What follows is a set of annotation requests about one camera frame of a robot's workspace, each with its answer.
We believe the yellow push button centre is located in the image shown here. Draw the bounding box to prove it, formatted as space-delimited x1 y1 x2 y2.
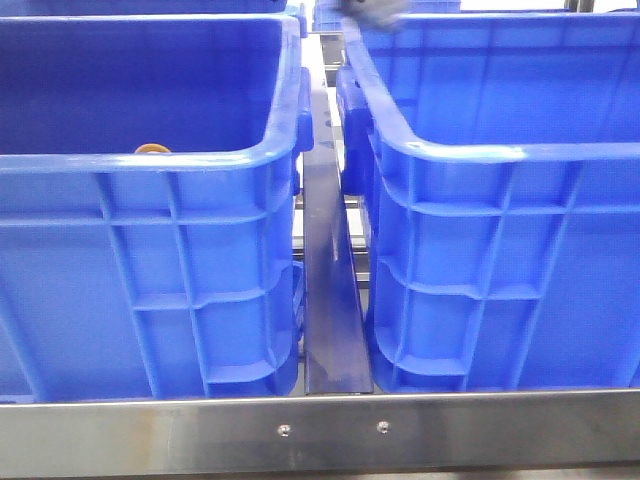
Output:
134 143 171 154

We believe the steel shelf front rail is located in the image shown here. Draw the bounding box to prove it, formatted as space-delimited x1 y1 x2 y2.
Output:
1 389 639 478

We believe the blue bin with buttons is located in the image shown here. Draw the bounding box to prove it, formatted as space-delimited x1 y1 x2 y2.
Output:
1 14 313 404

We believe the blue bin back row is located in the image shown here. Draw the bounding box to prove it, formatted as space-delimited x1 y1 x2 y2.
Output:
313 0 461 32

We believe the blue empty target bin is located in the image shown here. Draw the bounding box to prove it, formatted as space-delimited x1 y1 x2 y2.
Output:
339 12 639 393

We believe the steel divider bar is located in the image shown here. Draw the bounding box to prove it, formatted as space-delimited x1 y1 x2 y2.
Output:
303 85 374 395

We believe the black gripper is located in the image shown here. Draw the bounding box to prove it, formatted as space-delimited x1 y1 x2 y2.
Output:
337 0 410 30

